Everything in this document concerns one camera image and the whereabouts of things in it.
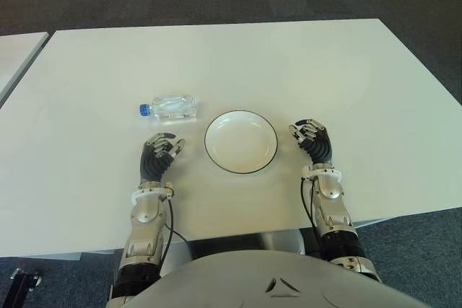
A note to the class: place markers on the white plate black rim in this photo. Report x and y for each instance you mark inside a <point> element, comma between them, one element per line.
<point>241,142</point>

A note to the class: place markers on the black stand foot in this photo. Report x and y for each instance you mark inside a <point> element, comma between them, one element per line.
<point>23,284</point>

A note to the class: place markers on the white robot waist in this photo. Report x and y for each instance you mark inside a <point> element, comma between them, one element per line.
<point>285,241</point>

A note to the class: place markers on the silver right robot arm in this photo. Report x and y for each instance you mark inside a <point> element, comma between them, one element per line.
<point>335,214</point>

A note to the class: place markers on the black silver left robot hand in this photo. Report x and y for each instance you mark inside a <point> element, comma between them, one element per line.
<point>155,163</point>

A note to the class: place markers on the white side table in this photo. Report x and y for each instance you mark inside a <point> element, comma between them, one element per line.
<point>14,59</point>

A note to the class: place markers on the clear water bottle blue cap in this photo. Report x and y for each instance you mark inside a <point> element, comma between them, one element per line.
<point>173,107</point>

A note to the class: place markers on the grey robot torso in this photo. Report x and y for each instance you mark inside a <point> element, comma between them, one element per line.
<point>252,279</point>

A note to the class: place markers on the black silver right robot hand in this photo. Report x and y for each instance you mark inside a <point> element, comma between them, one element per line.
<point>321,145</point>

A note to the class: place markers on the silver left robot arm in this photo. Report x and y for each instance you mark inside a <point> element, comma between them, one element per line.
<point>144,221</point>

